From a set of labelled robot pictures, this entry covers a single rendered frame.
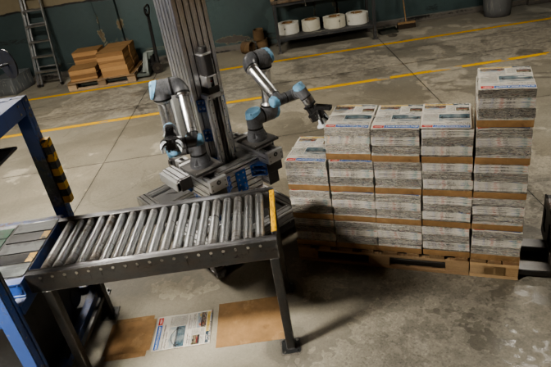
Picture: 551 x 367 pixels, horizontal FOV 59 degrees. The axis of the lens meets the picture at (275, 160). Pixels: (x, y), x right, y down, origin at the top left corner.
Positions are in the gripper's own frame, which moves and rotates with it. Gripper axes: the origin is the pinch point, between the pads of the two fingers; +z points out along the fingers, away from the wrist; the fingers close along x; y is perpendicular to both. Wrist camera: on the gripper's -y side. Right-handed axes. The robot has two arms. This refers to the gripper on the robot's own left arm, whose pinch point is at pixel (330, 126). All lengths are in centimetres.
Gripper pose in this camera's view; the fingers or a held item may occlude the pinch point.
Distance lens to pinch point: 323.7
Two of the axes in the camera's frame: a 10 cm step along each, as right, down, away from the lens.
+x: -3.2, 4.7, -8.2
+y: -7.5, 4.1, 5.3
